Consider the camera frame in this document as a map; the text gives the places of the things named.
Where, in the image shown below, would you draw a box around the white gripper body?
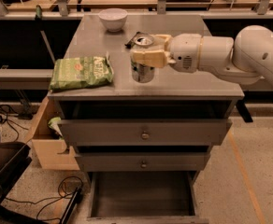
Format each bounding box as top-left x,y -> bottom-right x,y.
168,34 -> 202,73

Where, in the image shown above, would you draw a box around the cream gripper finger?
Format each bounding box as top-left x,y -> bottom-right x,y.
153,35 -> 173,49
130,49 -> 172,68

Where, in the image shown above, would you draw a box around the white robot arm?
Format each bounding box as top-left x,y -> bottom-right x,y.
130,25 -> 273,87

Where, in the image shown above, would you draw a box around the green jalapeno chip bag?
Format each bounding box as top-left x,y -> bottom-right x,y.
49,56 -> 113,91

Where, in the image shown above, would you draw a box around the green bag in box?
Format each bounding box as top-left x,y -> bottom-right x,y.
48,117 -> 63,139

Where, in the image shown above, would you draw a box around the black snack bar wrapper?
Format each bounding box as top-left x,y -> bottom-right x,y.
124,32 -> 140,49

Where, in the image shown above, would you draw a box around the white bowl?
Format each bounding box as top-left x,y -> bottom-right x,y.
98,8 -> 128,32

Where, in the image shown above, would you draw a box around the grey drawer cabinet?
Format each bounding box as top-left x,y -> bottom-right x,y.
47,13 -> 245,185

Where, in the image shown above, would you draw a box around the grey top drawer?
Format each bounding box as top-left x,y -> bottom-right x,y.
58,119 -> 232,147

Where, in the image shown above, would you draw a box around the grey drawer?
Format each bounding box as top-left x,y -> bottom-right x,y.
76,152 -> 210,172
58,119 -> 232,147
87,171 -> 209,224

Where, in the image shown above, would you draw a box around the grey middle drawer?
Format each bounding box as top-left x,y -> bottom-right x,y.
76,152 -> 210,172

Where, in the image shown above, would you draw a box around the wooden box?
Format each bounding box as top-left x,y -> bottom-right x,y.
25,97 -> 79,170

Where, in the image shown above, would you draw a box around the grey bottom drawer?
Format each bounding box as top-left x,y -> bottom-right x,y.
87,171 -> 209,224

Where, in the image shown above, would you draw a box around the black power strip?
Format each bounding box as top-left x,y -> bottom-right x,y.
59,188 -> 82,224

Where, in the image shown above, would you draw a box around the metal railing frame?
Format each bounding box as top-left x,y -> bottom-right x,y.
0,0 -> 273,19

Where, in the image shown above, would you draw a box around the green handled tool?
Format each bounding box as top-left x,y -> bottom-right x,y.
34,4 -> 56,64

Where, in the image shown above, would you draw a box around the black floor cable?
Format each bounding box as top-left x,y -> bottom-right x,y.
4,175 -> 85,222

